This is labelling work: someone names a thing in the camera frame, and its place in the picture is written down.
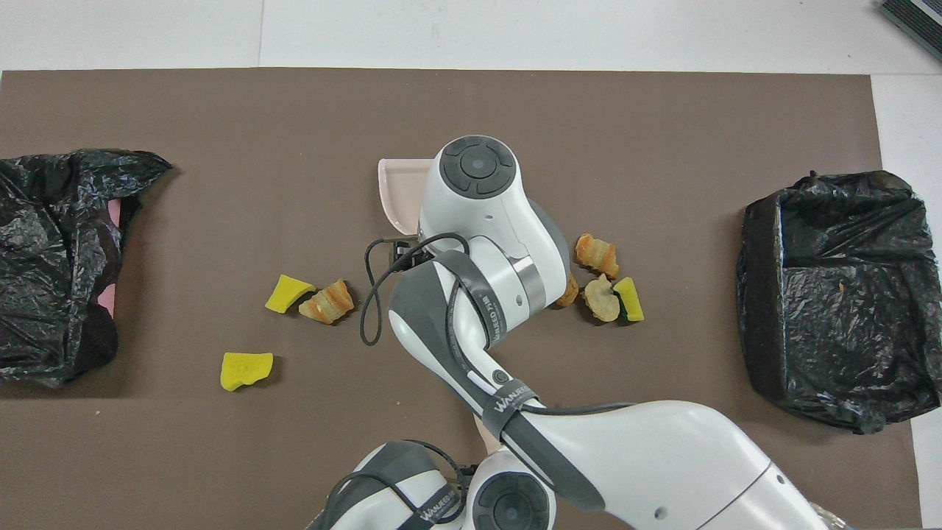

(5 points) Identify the beige plastic dustpan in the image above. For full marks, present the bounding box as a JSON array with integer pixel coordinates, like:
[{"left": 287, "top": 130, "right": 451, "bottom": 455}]
[{"left": 378, "top": 157, "right": 435, "bottom": 236}]

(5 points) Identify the golden croissant bread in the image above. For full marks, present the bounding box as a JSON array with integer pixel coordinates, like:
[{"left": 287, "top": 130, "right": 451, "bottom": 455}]
[{"left": 575, "top": 233, "right": 620, "bottom": 280}]

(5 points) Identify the pale bread piece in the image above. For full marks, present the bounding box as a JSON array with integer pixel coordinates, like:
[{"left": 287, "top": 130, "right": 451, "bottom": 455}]
[{"left": 582, "top": 274, "right": 622, "bottom": 323}]

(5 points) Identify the striped croissant bread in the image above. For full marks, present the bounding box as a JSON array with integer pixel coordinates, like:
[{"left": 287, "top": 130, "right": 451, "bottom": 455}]
[{"left": 298, "top": 279, "right": 355, "bottom": 325}]

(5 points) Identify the yellow green sponge piece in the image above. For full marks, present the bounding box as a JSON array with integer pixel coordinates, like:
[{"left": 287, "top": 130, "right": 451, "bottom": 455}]
[{"left": 613, "top": 277, "right": 645, "bottom": 322}]

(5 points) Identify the beige hand brush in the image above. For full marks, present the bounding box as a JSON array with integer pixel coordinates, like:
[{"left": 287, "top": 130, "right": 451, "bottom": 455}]
[{"left": 472, "top": 412, "right": 503, "bottom": 456}]

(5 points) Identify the bin lined with black bag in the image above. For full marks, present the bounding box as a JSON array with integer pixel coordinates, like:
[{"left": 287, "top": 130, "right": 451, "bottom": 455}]
[{"left": 736, "top": 170, "right": 942, "bottom": 435}]

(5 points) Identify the pink plastic bin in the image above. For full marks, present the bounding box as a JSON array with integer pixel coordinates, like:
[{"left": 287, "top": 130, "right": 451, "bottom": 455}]
[{"left": 97, "top": 199, "right": 123, "bottom": 319}]

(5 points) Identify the crumpled black trash bag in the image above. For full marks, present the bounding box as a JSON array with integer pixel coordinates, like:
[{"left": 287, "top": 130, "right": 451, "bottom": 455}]
[{"left": 0, "top": 149, "right": 174, "bottom": 389}]

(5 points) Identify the brown table mat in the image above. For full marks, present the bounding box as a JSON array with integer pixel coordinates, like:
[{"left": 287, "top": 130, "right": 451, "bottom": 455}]
[{"left": 0, "top": 68, "right": 923, "bottom": 530}]

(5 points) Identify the grey ribbed device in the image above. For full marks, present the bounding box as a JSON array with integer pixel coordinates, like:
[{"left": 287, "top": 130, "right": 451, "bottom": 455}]
[{"left": 878, "top": 0, "right": 942, "bottom": 63}]

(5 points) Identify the left arm cable with straps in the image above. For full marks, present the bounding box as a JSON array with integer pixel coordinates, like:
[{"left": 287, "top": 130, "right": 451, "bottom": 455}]
[{"left": 324, "top": 439, "right": 472, "bottom": 530}]

